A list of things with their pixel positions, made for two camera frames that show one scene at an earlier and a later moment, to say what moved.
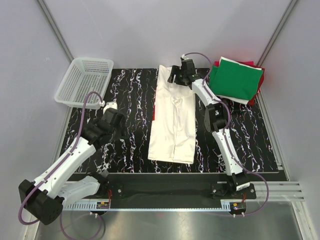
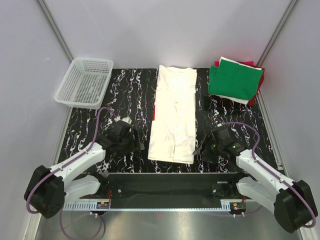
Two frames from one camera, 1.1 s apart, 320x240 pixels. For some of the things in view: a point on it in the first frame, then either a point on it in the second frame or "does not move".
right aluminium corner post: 276,33 does not move
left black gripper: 122,129 → 136,143
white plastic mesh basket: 83,75 does not move
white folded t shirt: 244,101 does not move
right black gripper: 175,70 → 207,140
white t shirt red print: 174,129 does not move
